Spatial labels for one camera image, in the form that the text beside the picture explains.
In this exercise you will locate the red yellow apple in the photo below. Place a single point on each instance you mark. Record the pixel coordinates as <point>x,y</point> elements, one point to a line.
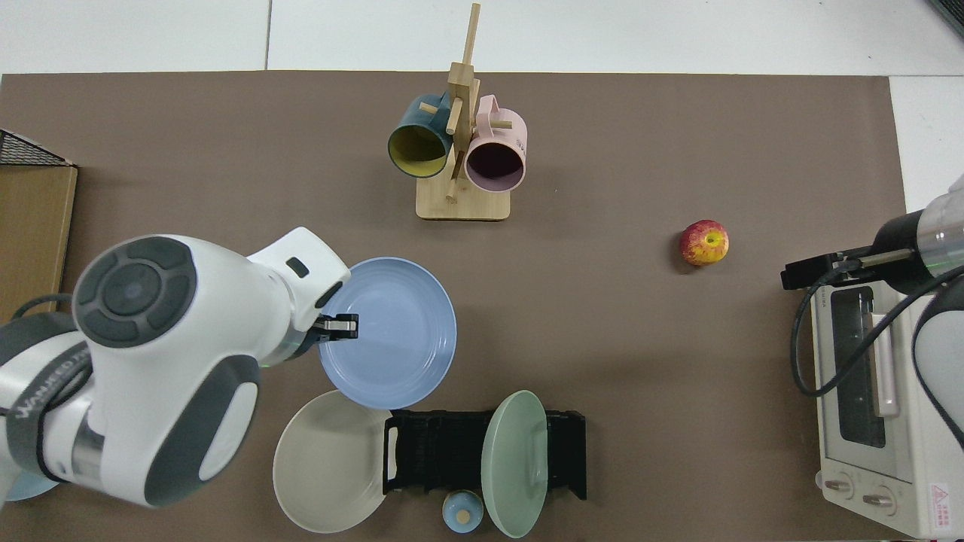
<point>704,242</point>

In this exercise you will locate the beige plate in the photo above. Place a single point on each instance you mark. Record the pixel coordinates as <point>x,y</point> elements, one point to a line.
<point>327,463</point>

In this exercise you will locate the black dish rack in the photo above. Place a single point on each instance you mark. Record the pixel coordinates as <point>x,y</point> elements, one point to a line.
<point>444,452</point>

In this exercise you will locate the pale green plate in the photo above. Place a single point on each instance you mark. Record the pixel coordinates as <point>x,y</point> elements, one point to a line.
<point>512,467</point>

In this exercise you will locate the light blue plate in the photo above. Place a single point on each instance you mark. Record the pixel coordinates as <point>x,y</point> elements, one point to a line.
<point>22,489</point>

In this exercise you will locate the wooden cup stand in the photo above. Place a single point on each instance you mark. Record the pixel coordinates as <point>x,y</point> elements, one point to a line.
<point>463,205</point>

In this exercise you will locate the dark blue cup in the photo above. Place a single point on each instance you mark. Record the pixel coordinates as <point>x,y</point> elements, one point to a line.
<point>418,147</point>

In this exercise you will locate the pale toaster oven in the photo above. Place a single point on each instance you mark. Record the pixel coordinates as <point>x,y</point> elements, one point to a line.
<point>858,452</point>

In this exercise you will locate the small blue round thing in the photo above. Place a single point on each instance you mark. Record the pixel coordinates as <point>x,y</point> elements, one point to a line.
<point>462,512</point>

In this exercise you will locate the pink cup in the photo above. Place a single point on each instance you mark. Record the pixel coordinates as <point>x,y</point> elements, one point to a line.
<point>493,162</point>

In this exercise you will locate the dark corner object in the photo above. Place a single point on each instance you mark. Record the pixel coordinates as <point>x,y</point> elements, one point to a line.
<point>950,11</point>

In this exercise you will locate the brown table cloth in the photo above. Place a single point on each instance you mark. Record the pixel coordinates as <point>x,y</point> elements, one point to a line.
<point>640,376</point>

